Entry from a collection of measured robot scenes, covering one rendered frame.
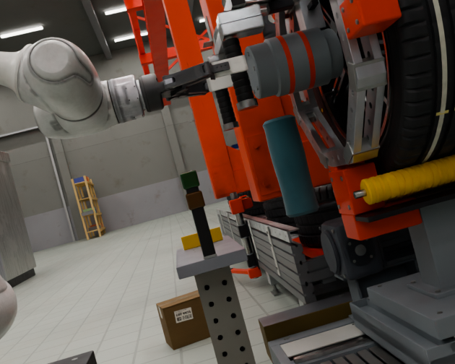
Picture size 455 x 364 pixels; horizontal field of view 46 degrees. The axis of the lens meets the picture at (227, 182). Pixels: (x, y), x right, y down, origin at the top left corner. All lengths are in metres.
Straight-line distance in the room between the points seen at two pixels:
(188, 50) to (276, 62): 2.59
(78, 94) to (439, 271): 0.91
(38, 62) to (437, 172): 0.84
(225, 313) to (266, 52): 0.70
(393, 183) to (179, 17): 2.87
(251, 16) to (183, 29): 2.73
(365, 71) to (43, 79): 0.59
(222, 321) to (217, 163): 2.31
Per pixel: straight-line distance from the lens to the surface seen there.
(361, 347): 1.62
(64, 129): 1.09
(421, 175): 1.24
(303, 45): 1.28
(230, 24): 1.13
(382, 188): 1.21
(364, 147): 1.21
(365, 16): 1.02
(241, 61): 1.07
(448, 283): 1.39
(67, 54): 0.91
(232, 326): 1.51
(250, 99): 1.11
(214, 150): 3.71
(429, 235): 1.36
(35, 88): 0.93
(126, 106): 1.08
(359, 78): 1.08
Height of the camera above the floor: 0.61
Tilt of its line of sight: level
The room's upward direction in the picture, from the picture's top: 15 degrees counter-clockwise
